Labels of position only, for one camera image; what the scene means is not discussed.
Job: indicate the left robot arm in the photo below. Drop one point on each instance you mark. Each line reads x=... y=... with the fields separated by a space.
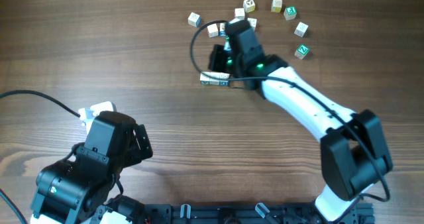
x=71 y=189

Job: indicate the blue P wooden block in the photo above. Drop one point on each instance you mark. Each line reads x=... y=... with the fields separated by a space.
x=301 y=29

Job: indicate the blue edged far-left block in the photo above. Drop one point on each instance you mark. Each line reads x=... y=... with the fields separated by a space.
x=194 y=19

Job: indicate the wooden block with red side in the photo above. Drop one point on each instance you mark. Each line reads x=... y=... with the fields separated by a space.
x=212 y=30

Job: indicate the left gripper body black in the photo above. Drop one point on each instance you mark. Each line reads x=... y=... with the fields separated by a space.
x=133 y=155

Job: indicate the blue picture wooden block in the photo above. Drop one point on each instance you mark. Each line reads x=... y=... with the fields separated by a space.
x=222 y=29

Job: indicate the yellow picture wooden block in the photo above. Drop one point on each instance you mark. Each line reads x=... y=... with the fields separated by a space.
x=249 y=6

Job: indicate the green letter wooden block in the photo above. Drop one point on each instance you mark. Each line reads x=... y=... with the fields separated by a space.
x=290 y=13

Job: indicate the yellow plain wooden block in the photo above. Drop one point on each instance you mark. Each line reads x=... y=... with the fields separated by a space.
x=276 y=6

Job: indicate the blue D wooden block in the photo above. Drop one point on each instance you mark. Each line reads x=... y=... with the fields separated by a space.
x=224 y=79

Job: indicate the green bottom wooden block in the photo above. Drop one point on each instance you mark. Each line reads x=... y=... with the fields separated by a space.
x=204 y=78

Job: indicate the plain white wooden block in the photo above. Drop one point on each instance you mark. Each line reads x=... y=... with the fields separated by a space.
x=240 y=13

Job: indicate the red striped wooden block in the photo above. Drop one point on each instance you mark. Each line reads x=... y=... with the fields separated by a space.
x=214 y=78

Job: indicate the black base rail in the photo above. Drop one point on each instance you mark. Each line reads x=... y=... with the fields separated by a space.
x=296 y=213

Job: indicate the green Z wooden block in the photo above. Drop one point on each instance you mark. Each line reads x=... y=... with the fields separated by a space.
x=302 y=51

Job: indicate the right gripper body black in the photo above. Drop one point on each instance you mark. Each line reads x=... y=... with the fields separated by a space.
x=224 y=61

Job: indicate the red N wooden block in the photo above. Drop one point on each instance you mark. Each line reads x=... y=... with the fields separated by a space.
x=252 y=22

